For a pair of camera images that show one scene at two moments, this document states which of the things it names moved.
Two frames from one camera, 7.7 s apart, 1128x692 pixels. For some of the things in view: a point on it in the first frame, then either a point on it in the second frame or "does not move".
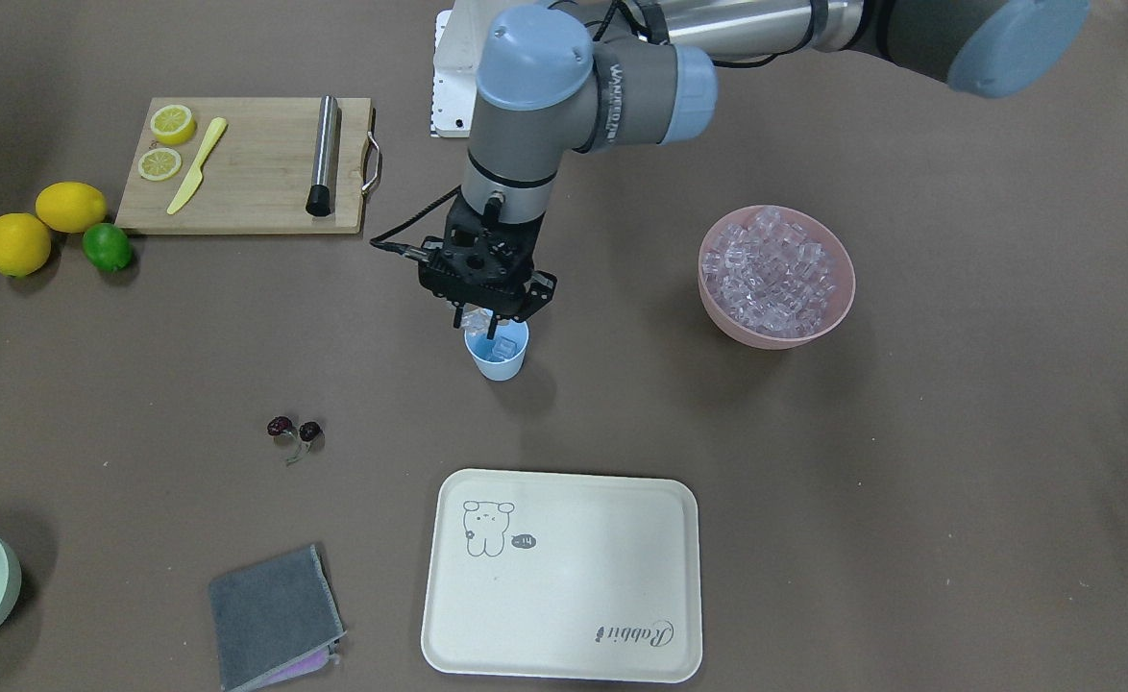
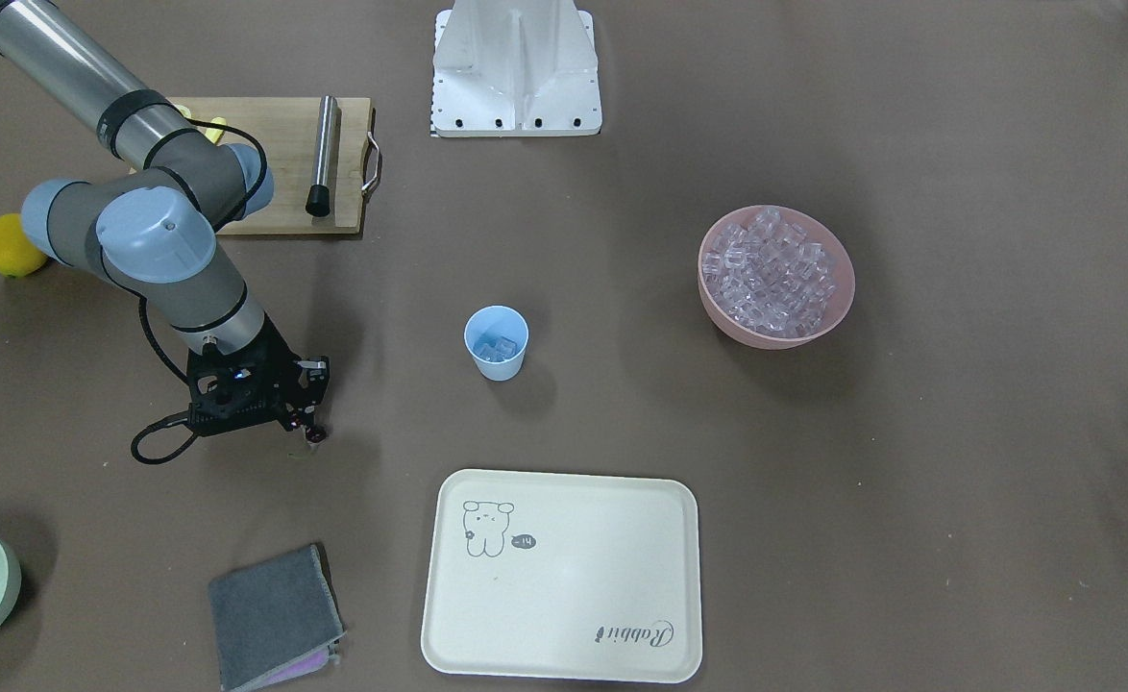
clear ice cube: (476, 319) -> (484, 340)
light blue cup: (502, 358) does not move
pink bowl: (775, 277) does not move
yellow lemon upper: (17, 244) does not move
